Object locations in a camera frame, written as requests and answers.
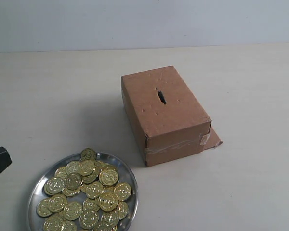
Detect brown cardboard slotted box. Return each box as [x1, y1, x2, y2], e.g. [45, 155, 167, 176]
[121, 66, 222, 167]

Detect gold coin left side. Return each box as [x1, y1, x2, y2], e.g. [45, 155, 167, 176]
[44, 177, 65, 195]

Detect gold coin far left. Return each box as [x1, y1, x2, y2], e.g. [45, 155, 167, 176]
[36, 198, 53, 217]

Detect round metal plate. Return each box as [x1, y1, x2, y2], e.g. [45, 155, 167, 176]
[26, 153, 138, 231]

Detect gold coin top centre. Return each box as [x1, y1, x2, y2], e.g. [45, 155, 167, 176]
[66, 160, 81, 175]

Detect gold coin dark centre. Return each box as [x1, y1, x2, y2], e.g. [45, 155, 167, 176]
[65, 172, 83, 190]

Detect gold coin bottom left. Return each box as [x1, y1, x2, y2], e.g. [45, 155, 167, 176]
[43, 215, 64, 231]

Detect gold coin on plate rim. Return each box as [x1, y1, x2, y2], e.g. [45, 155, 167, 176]
[80, 148, 97, 161]

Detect gold coin plate middle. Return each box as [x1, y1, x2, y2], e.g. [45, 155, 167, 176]
[86, 181, 103, 199]

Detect gold coin bottom centre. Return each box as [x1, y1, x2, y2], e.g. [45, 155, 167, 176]
[79, 210, 99, 229]

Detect gold coin right side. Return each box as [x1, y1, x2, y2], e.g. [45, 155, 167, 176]
[99, 169, 119, 186]

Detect gold coin lower centre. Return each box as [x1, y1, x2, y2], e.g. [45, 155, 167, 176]
[98, 192, 118, 212]

